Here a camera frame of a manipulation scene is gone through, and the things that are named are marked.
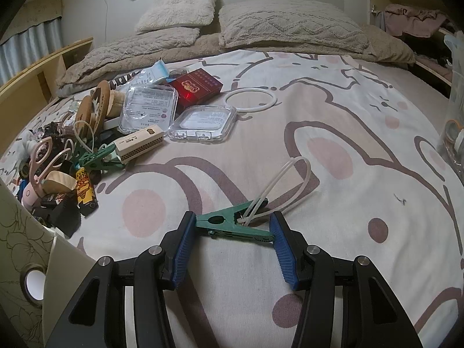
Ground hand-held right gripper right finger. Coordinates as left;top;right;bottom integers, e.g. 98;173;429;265
270;211;423;348

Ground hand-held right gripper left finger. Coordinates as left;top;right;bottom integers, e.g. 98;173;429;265
45;211;198;348

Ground green clip with white loop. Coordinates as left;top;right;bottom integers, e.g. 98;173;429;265
196;157;312;243
73;119;127;171

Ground white silicone ring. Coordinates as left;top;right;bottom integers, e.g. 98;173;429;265
225;88;277;115

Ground white storage box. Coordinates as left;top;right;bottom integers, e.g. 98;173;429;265
0;177;97;348

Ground clear plastic container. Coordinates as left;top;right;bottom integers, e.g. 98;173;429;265
433;32;464;182

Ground orange printed lighter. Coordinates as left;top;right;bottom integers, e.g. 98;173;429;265
75;168;98;215

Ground small wooden harmonica box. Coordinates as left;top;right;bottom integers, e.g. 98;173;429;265
114;124;164;164

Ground black pouch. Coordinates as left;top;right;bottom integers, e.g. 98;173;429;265
36;196;82;238

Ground rabbit print bed sheet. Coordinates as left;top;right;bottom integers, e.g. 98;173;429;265
0;49;464;348

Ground clear plastic case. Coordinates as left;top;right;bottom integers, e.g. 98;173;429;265
118;84;179;135
167;105;237;143

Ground curved wooden piece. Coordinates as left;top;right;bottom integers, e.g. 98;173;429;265
43;170;77;193

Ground small pink device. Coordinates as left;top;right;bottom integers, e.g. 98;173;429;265
20;183;42;211

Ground dark red cardboard box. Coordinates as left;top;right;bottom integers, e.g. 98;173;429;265
170;69;223;108

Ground round cork coaster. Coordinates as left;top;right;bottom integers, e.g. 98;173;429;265
77;96;99;128

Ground pink scissors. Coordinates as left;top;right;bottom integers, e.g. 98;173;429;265
29;137;75;189

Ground round black cartoon coaster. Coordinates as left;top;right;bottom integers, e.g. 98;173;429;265
90;80;114;117

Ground blue paper packet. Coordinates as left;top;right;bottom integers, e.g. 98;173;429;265
143;61;171;84

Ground beige quilted folded blanket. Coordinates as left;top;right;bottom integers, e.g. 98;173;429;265
60;27;202;88

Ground wooden bedside shelf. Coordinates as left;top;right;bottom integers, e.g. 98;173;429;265
0;37;94;138

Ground beige textured pillow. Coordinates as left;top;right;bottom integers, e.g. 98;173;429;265
217;2;370;53

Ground tan fleece blanket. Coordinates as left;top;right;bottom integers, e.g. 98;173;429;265
58;25;416;98

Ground cream fluffy pillow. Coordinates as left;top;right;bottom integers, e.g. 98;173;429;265
134;0;220;33

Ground pale blue curtain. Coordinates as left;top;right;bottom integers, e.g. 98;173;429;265
0;0;64;84

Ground pink clothes pile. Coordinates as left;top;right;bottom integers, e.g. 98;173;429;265
384;3;446;39

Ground wooden wardrobe shelf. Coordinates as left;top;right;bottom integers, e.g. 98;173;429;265
368;0;464;98

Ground white wall cable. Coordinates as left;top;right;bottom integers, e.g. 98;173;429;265
101;0;110;40

